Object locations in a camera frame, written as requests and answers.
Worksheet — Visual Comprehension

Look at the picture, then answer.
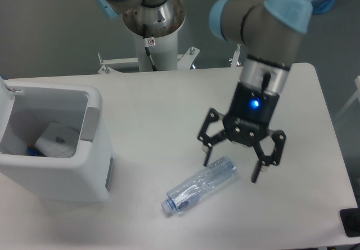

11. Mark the white plastic trash can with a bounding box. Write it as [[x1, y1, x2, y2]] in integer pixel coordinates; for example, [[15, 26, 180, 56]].
[[1, 79, 114, 203]]

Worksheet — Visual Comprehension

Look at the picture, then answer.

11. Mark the clear plastic water bottle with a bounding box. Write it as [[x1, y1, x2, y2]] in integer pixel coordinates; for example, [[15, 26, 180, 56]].
[[161, 156, 237, 216]]

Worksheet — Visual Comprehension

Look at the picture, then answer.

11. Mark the white frame at right edge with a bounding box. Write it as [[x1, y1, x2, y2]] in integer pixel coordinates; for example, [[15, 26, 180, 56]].
[[335, 76, 359, 120]]

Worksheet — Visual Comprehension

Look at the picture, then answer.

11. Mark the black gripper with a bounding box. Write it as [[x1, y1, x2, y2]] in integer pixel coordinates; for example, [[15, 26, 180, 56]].
[[196, 82, 287, 184]]

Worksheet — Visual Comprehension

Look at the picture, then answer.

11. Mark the black device at table edge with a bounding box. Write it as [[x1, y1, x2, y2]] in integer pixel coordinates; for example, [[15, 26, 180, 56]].
[[339, 208, 359, 238]]

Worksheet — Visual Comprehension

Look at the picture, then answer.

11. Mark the black pedestal cable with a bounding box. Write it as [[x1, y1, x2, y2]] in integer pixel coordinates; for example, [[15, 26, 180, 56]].
[[142, 24, 158, 72]]

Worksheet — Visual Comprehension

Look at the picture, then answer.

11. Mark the blue snack packet in bin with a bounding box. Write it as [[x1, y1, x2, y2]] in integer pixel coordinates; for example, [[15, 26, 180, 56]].
[[27, 144, 45, 157]]

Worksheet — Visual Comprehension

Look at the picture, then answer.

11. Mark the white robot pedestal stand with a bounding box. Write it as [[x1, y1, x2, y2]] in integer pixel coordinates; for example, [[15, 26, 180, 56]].
[[98, 0, 200, 74]]

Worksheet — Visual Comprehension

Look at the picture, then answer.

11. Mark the white plastic wrapper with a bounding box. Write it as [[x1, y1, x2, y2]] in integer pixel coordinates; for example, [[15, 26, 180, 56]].
[[35, 122, 79, 158]]

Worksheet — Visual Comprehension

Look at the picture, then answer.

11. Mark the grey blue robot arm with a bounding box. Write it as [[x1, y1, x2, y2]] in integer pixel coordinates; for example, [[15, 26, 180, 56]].
[[96, 0, 313, 182]]

